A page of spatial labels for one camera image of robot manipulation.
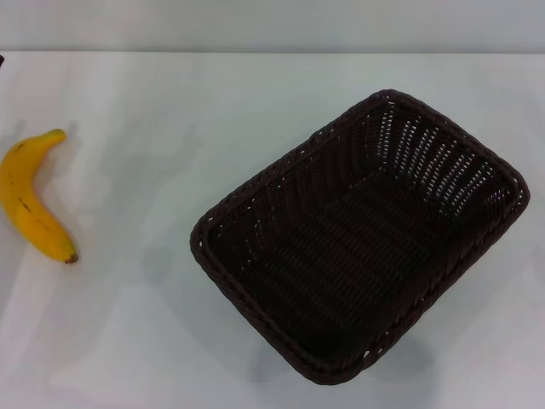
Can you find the dark woven plastic basket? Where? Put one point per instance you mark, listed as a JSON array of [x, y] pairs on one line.
[[340, 255]]

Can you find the yellow banana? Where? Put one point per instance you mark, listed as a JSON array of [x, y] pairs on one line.
[[30, 209]]

